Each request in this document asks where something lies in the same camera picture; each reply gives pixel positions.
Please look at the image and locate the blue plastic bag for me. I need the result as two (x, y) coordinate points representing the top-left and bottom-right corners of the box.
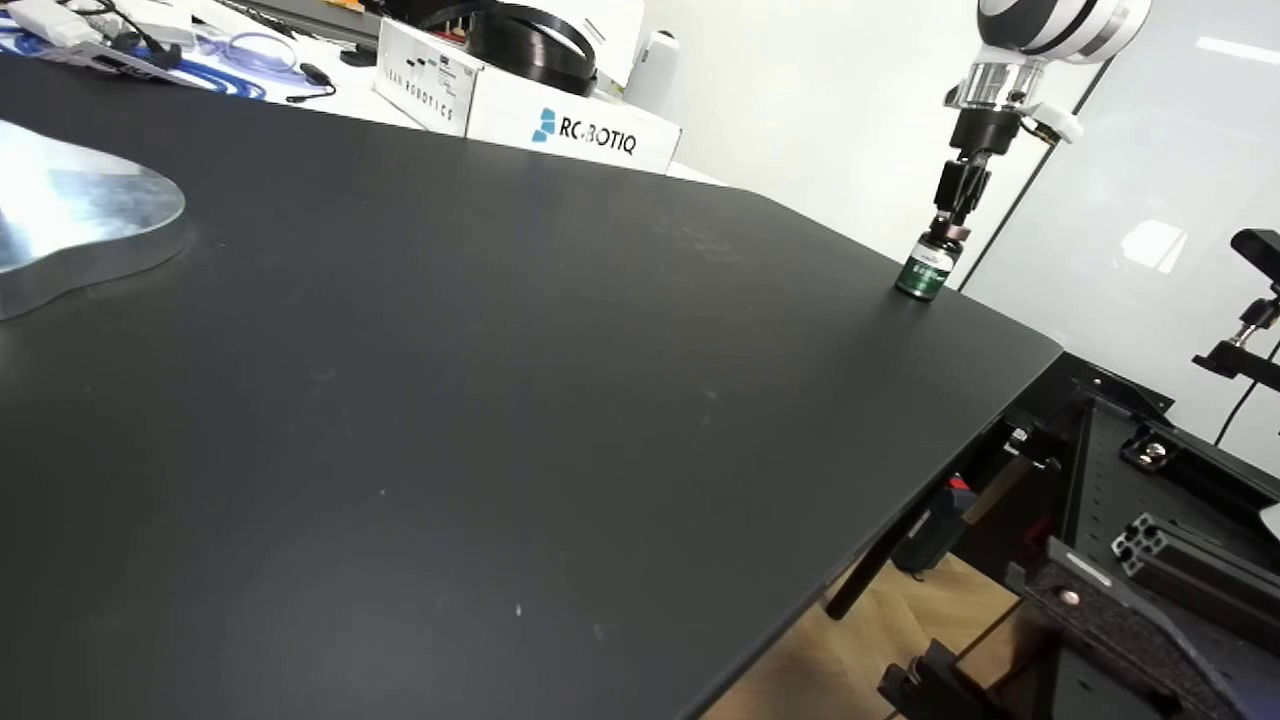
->
(124, 26), (339, 108)

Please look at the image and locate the black aluminium extrusion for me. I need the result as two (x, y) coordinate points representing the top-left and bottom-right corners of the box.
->
(1109, 508), (1280, 622)

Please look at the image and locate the light grey wrist camera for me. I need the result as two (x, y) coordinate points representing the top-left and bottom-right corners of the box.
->
(1015, 97), (1088, 153)

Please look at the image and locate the black table support strut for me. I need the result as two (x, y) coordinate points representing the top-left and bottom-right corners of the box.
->
(821, 505), (934, 622)

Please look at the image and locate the white cloth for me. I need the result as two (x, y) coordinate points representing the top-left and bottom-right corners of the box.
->
(0, 0), (110, 59)

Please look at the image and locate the green bottle with dark cap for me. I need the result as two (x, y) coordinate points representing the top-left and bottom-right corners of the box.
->
(890, 223), (960, 309)

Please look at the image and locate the black camera stand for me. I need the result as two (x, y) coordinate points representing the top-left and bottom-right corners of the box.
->
(1186, 223), (1280, 393)

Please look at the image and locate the white Robotiq cardboard box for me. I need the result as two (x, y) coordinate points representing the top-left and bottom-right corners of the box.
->
(370, 11), (688, 168)

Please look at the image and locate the black bracket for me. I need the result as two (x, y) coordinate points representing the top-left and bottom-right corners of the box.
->
(870, 637), (1031, 720)

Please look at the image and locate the black round spool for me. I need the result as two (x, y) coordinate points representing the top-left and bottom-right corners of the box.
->
(455, 0), (598, 99)

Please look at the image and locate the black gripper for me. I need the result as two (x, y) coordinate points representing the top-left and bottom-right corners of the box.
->
(928, 75), (1040, 257)

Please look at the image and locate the white plastic bottle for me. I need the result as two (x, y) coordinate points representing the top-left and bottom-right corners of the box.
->
(624, 23), (684, 115)

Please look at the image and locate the black perforated breadboard table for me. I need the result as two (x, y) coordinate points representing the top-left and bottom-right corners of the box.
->
(1022, 393), (1280, 720)

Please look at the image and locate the black cable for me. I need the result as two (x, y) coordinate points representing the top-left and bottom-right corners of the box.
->
(1208, 377), (1267, 450)

